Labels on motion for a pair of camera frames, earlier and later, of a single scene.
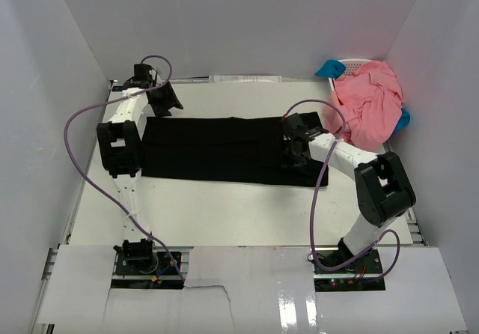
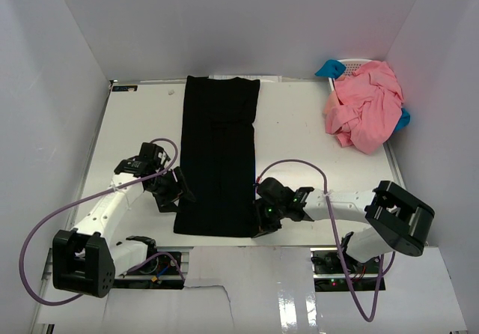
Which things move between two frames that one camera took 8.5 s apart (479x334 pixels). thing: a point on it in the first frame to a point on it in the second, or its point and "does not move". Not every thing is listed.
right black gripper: x=297 y=163 to x=262 y=227
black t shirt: x=246 y=149 to x=218 y=156
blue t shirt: x=334 y=69 does not move
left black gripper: x=171 y=101 to x=179 y=189
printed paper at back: x=245 y=79 does not move
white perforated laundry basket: x=351 y=65 does not move
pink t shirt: x=372 y=100 does not move
